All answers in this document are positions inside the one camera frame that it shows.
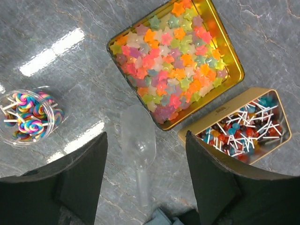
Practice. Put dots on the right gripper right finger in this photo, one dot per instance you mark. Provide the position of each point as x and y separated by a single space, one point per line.
230 192

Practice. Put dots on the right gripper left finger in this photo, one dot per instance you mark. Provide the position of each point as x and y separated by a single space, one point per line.
52 194

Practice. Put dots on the clear plastic scoop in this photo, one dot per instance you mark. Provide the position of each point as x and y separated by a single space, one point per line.
138 142

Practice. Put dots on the gold lollipop tin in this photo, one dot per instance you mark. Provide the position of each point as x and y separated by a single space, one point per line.
247 128

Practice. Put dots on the folded blue-grey cloth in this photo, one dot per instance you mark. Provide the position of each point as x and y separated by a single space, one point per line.
160 218

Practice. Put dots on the clear glass jar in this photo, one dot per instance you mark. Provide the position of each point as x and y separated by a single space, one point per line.
28 116

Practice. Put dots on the gold gummy tin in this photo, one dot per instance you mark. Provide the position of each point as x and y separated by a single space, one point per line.
177 59

